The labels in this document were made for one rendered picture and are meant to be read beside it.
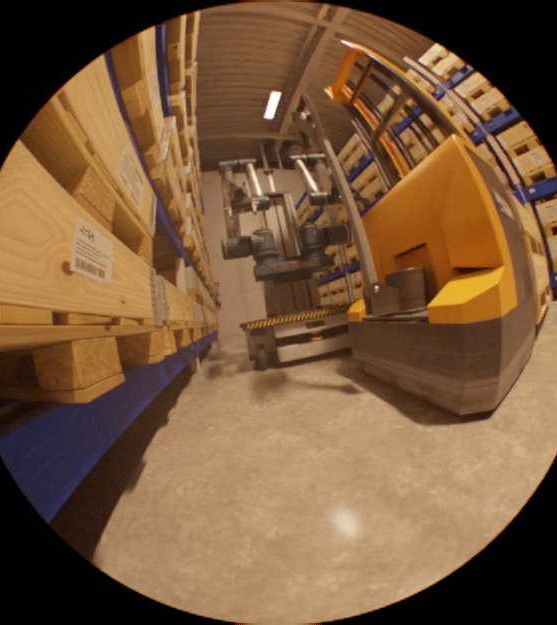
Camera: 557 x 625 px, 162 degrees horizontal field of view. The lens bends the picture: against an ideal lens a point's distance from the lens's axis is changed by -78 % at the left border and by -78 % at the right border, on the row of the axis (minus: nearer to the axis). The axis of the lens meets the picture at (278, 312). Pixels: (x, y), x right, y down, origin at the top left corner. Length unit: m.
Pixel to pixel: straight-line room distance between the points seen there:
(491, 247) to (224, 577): 0.87
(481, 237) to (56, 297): 0.90
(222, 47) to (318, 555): 7.90
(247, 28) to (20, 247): 7.38
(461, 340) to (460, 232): 0.33
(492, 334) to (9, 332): 0.79
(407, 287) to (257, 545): 0.79
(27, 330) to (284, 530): 0.47
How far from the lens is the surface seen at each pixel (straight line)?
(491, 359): 0.57
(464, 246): 0.69
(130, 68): 0.99
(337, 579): 0.37
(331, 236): 1.84
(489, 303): 0.54
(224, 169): 2.05
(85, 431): 0.46
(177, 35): 1.85
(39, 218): 0.35
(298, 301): 2.01
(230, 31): 7.55
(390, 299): 0.72
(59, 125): 0.46
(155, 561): 0.46
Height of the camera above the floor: 0.36
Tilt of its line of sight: 1 degrees up
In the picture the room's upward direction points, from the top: 10 degrees counter-clockwise
